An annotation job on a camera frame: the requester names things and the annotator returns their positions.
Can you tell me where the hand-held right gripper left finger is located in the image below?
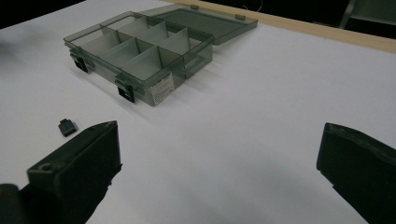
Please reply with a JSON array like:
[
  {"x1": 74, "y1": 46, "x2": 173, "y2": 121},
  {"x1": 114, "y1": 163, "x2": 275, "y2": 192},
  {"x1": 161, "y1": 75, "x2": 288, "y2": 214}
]
[{"x1": 19, "y1": 120, "x2": 123, "y2": 224}]

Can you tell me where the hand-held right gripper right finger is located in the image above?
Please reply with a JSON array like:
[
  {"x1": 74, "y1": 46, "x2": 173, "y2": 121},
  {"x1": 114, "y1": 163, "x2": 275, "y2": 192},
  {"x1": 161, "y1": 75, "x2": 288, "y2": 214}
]
[{"x1": 316, "y1": 122, "x2": 396, "y2": 224}]

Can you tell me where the small black plastic part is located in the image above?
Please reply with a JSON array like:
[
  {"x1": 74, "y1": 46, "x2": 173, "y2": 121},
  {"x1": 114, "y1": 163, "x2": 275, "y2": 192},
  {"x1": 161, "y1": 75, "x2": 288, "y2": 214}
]
[{"x1": 58, "y1": 118, "x2": 78, "y2": 137}]

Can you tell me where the clear grey compartment organizer box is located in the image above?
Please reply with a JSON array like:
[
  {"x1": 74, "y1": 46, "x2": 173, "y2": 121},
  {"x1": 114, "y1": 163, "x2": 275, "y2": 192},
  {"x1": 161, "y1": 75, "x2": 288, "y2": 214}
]
[{"x1": 63, "y1": 3, "x2": 259, "y2": 107}]

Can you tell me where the grey metal stand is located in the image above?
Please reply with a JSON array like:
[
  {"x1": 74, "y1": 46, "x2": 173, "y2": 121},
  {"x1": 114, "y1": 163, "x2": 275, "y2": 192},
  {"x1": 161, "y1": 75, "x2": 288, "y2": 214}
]
[{"x1": 337, "y1": 0, "x2": 396, "y2": 31}]

